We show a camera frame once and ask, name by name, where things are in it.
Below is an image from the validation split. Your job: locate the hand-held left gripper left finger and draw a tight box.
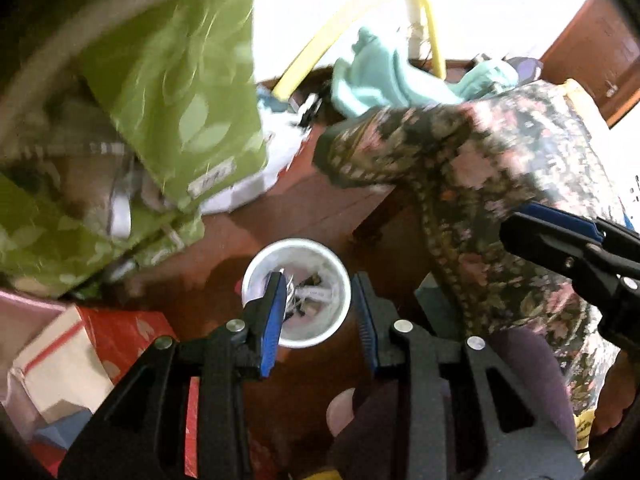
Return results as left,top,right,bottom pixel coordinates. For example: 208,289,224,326
57,271,287,480

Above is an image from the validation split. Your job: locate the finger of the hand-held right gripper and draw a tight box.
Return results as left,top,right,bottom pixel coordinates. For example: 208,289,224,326
522,202,640,248
499,212,640,291

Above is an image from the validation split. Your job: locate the purple cloth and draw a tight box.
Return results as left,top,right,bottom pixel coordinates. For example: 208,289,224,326
325,324,577,480

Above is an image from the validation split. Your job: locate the green leaf-print bag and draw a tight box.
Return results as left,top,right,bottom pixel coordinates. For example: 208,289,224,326
0,0,269,302

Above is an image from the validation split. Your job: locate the brown wooden door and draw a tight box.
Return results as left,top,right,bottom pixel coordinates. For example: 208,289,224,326
539,0,640,129

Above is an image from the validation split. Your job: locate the dark floral blanket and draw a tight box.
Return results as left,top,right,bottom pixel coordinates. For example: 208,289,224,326
312,82,637,417

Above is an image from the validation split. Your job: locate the red box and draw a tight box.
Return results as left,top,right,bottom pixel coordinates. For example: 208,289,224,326
75,306,202,479

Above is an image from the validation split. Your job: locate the white cardboard box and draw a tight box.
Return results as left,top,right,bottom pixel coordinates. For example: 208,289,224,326
9,305,117,427

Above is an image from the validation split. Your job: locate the teal cloth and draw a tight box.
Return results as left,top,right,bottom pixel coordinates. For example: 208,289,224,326
331,26,519,117

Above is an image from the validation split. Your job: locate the white cup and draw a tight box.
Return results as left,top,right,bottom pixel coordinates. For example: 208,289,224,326
241,238,352,349

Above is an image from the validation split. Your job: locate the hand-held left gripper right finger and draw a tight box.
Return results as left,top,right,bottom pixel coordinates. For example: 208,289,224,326
351,272,587,480

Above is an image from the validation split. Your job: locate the person's right forearm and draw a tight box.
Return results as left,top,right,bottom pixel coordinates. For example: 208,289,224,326
595,350,640,438

